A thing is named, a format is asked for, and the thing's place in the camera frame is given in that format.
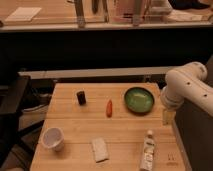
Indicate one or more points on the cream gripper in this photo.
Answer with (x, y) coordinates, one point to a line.
(168, 116)

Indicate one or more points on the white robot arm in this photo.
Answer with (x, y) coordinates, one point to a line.
(186, 82)

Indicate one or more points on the green bowl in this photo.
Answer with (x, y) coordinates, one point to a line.
(139, 100)

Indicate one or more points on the white plastic bottle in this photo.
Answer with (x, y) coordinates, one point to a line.
(147, 159)

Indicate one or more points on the orange carrot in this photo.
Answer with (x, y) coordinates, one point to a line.
(109, 109)

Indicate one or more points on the white sponge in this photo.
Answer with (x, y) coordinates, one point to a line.
(100, 150)

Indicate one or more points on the white paper cup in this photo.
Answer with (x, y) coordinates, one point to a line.
(53, 139)

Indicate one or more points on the black chair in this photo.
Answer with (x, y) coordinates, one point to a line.
(10, 110)

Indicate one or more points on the white paper on shelf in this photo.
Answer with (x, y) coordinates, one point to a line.
(23, 14)

